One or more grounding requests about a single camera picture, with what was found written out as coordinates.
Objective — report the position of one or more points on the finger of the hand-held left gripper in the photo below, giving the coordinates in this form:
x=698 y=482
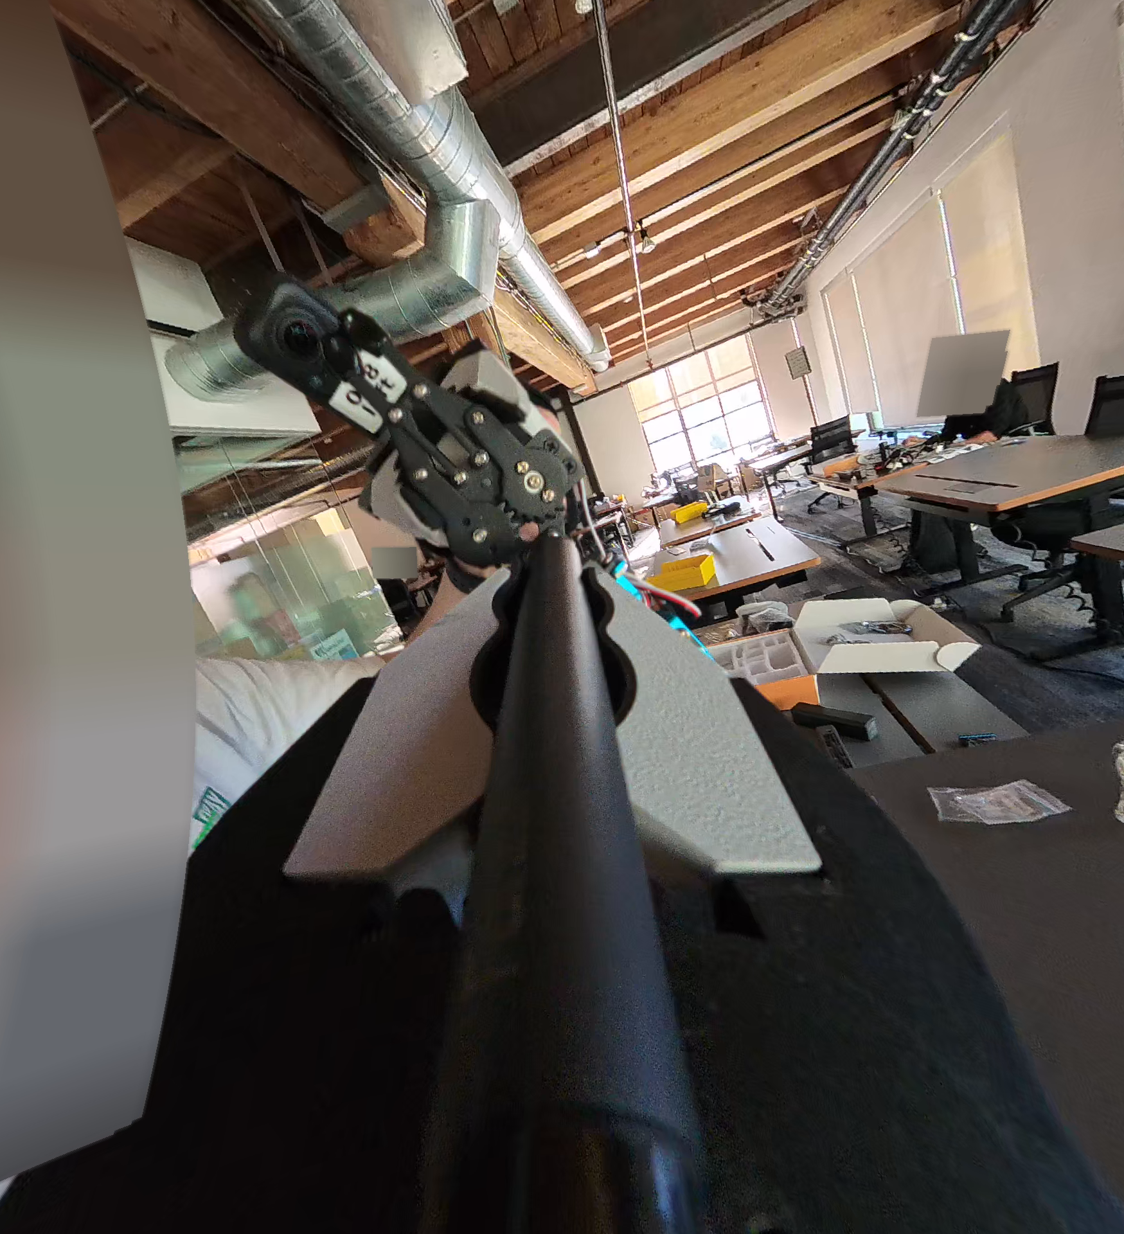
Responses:
x=489 y=378
x=392 y=497

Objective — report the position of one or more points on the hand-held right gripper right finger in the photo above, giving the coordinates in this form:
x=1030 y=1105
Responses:
x=716 y=770

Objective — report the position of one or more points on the grey wall box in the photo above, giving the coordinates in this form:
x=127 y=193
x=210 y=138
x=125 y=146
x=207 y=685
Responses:
x=799 y=362

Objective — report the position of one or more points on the dark desk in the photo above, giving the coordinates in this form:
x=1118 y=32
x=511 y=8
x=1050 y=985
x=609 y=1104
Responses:
x=1054 y=964

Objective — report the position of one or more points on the silver spiral air duct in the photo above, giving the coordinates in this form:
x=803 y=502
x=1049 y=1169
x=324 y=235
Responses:
x=408 y=125
x=378 y=298

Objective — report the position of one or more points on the person's left hand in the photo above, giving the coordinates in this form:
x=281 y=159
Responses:
x=451 y=606

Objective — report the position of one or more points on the ceiling sprinkler pipe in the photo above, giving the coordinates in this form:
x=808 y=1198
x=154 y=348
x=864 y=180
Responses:
x=619 y=146

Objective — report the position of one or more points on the blue and black toy robot arm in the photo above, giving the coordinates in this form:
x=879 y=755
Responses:
x=483 y=474

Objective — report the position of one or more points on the black ceiling pipes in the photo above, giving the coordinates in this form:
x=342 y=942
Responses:
x=890 y=135

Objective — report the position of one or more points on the black plastic part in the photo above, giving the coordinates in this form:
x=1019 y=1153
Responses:
x=836 y=721
x=836 y=750

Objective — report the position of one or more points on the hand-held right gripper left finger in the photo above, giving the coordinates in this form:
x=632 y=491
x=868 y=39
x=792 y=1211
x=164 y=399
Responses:
x=397 y=763

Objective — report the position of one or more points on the yellow plastic bin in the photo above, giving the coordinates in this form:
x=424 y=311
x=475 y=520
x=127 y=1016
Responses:
x=691 y=512
x=681 y=571

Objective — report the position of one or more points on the person's white shirt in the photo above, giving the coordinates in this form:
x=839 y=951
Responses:
x=271 y=713

